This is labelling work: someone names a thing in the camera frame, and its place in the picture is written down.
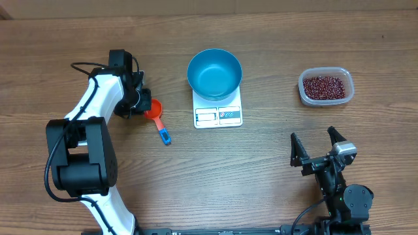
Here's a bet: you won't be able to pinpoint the white digital kitchen scale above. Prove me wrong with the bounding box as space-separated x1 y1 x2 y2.
193 87 243 129

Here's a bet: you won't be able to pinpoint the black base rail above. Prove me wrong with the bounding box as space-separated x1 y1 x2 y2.
81 224 372 235

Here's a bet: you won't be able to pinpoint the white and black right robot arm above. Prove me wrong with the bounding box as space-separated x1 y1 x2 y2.
290 126 374 234

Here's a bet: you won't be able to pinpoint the orange scoop with blue handle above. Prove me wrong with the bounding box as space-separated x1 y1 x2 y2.
144 99 172 146

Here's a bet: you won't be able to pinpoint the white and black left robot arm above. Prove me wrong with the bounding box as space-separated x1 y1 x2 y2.
44 50 151 234

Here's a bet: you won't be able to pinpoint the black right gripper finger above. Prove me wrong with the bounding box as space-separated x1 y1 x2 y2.
290 133 310 167
327 126 346 146

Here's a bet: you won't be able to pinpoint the red beans in container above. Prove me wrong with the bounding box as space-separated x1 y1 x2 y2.
302 76 346 100

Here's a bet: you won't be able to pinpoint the clear plastic container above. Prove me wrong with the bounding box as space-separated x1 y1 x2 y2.
298 67 355 107

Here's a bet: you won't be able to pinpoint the blue metal bowl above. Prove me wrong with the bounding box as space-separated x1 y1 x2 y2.
187 48 244 101

